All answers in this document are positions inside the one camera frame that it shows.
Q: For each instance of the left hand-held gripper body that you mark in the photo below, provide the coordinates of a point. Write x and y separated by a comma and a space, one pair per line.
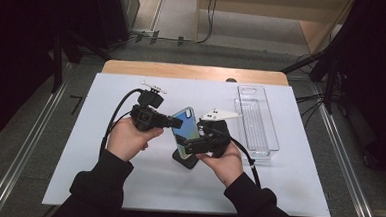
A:
145, 117

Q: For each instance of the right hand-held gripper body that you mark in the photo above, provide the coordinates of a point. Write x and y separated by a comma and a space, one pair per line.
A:
218, 133

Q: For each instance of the iridescent phone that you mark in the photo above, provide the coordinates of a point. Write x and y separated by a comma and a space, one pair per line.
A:
187, 121

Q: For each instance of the clear plastic tray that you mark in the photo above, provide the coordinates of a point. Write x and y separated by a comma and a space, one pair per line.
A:
258, 125

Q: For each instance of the person's left hand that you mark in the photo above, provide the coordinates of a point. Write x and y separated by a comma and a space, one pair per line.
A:
125, 141

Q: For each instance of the person's right hand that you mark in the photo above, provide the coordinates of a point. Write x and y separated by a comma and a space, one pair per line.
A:
226, 167

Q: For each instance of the wooden table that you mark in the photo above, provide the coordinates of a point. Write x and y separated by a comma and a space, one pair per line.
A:
183, 71

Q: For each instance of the white table board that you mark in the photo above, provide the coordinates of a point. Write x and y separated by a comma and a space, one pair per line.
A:
163, 190

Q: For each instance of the black stand leg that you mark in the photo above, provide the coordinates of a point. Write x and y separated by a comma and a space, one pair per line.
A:
57, 64
329, 82

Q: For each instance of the dark cabinet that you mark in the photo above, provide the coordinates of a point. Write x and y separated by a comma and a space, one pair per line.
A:
119, 11

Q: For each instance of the light wooden shelf unit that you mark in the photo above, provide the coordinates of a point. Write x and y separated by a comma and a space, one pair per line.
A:
269, 5

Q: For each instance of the black curtain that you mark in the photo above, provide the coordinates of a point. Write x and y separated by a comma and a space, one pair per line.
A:
14, 45
377, 64

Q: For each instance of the metal floor rail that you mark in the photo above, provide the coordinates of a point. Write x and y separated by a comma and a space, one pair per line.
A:
351, 177
21, 166

